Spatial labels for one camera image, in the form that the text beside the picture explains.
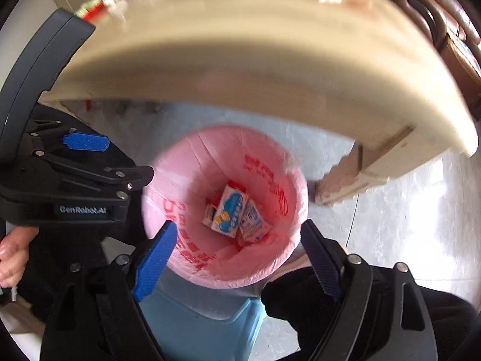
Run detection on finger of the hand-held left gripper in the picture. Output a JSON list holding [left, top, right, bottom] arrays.
[[26, 118, 111, 155], [34, 151, 155, 196]]

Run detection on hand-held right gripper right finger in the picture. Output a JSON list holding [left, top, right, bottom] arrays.
[[301, 220, 440, 361]]

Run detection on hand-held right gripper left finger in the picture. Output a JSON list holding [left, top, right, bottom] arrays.
[[39, 220, 179, 361]]

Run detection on pink-lined trash bin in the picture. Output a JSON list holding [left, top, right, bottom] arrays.
[[142, 125, 309, 288]]

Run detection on blue plastic stool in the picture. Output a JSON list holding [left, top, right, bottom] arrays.
[[139, 271, 268, 361]]

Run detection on white box with square code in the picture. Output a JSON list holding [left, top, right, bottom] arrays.
[[240, 199, 274, 242]]

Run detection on blue cartoon medicine box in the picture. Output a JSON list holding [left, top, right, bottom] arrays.
[[211, 186, 249, 237]]

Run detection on person's left hand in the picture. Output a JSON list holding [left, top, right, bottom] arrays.
[[0, 229, 39, 290]]

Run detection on person's dark trousers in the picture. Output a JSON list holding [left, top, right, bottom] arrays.
[[17, 103, 481, 361]]

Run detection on red plastic tray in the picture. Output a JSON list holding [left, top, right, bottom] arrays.
[[75, 0, 113, 24]]

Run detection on beige wooden coffee table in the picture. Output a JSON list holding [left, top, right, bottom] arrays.
[[39, 0, 478, 205]]

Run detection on brown leather armchair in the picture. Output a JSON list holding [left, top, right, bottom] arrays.
[[361, 0, 481, 70]]

